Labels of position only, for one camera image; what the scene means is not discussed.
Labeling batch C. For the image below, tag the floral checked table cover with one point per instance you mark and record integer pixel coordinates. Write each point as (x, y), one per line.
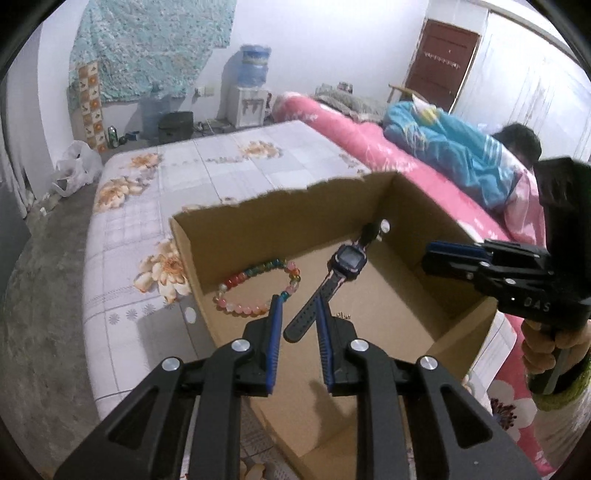
(138, 207)

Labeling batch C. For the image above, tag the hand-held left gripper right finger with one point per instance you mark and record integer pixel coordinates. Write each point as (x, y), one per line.
(325, 346)

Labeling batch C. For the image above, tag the white water dispenser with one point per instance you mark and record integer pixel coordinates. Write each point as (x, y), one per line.
(247, 108)

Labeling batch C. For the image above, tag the purple and black smartwatch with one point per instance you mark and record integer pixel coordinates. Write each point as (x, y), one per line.
(346, 258)

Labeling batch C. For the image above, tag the green can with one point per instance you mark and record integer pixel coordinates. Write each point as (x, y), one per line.
(112, 137)

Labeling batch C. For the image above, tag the person's right hand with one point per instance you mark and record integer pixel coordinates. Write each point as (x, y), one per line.
(535, 346)

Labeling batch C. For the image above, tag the white plastic bag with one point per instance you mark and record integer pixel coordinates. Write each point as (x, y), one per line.
(76, 166)

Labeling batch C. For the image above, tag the wooden chair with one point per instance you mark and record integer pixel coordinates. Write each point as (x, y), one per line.
(408, 90)

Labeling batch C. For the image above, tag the blue printed quilt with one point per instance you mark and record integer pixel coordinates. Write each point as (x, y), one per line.
(452, 147)

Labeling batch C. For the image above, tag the brown cardboard box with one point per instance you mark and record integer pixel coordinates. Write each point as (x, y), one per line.
(392, 300)

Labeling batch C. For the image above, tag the black box appliance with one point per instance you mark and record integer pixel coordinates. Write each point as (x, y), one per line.
(175, 125)

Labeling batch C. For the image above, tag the light pink quilt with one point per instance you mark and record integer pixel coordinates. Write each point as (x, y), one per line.
(526, 207)

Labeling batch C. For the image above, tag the grey patterned cloth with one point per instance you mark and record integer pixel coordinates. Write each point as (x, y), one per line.
(346, 101)

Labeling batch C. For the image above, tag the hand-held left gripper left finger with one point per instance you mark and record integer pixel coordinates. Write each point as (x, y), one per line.
(274, 341)

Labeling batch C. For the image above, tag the blue water bottle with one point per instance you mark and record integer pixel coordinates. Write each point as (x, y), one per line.
(255, 67)

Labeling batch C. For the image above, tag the teal floral wall cloth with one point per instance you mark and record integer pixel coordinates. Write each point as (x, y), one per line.
(152, 46)

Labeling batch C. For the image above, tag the white wall socket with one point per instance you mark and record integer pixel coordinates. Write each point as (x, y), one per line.
(206, 91)

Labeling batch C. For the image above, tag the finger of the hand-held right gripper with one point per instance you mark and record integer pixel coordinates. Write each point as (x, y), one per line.
(455, 250)
(450, 268)

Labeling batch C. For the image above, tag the brown wooden door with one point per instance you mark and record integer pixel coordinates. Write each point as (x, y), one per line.
(443, 60)

